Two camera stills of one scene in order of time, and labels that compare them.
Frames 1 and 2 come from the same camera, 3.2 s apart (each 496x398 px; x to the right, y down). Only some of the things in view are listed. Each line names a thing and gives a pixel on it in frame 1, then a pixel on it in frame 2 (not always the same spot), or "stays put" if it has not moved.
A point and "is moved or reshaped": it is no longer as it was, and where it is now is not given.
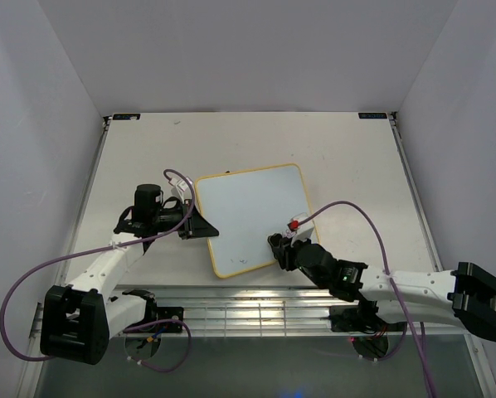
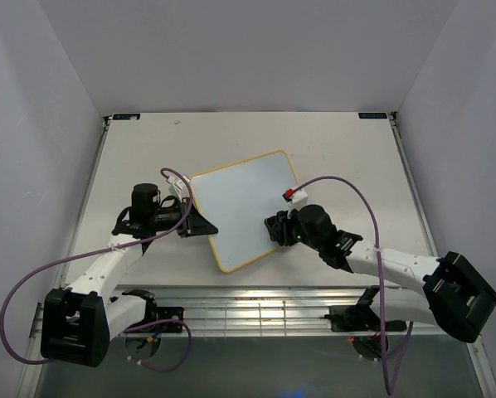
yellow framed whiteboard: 245,207 is moved or reshaped
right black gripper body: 289,261 -> 291,232
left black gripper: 197,225 stays put
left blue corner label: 126,116 stays put
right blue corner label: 372,115 stays put
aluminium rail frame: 276,311 stays put
